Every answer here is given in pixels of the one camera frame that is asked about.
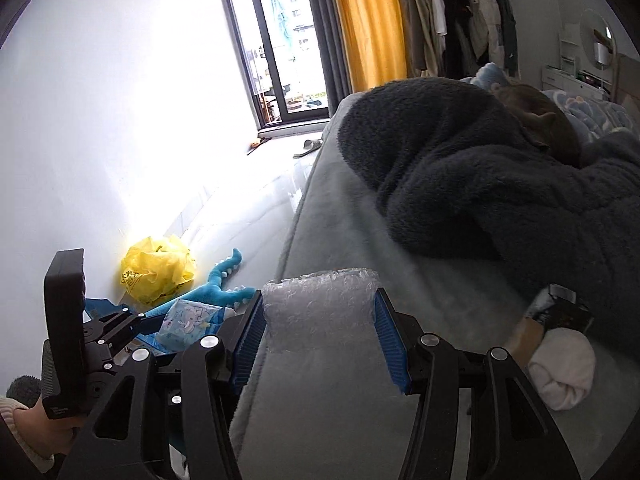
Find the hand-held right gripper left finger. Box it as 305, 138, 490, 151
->
56, 290, 266, 480

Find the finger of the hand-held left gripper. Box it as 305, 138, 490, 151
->
150, 352, 189, 411
86, 307, 167, 335

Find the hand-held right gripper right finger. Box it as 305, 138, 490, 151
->
374, 287, 584, 480

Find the blue tissue packet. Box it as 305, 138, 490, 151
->
160, 299, 239, 352

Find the large bubble wrap sheet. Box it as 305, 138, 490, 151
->
262, 267, 381, 349

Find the person's left forearm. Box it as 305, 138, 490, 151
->
0, 375, 55, 476

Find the person's left hand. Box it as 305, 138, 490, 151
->
12, 406, 77, 461

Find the blue flat bag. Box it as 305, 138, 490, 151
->
82, 297, 168, 357

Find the yellow plastic bag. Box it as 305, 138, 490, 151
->
119, 236, 197, 305

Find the blue dinosaur plush toy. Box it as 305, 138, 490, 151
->
192, 247, 259, 311

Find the bed with grey sheet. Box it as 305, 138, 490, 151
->
235, 85, 640, 480

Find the white rolled sock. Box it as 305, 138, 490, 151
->
527, 330, 597, 411

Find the dark grey fleece blanket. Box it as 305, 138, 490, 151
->
337, 77, 640, 332

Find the grey slipper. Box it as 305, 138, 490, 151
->
292, 139, 326, 160

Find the brown cat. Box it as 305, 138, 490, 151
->
492, 85, 584, 169

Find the black framed glass door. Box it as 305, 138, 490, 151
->
215, 0, 332, 129

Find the blue patterned quilt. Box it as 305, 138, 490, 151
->
460, 62, 640, 142

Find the grey curtain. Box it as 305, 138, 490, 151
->
302, 0, 352, 114
390, 0, 422, 79

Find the white dressing table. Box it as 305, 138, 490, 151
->
542, 62, 614, 102

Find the yellow curtain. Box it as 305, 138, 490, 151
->
325, 0, 409, 94

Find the beige coat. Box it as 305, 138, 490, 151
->
407, 0, 442, 74

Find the black coat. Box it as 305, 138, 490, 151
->
422, 0, 482, 79

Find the dark grey hanging garment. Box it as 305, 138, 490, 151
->
492, 0, 521, 74

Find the white shirt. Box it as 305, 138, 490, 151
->
430, 0, 449, 39

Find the white jacket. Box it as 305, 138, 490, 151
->
457, 0, 504, 67

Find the white shelf organizer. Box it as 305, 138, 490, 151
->
557, 22, 584, 74

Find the beige padded headboard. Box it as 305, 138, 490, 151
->
615, 52, 640, 112

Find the round mirror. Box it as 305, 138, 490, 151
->
580, 8, 619, 74

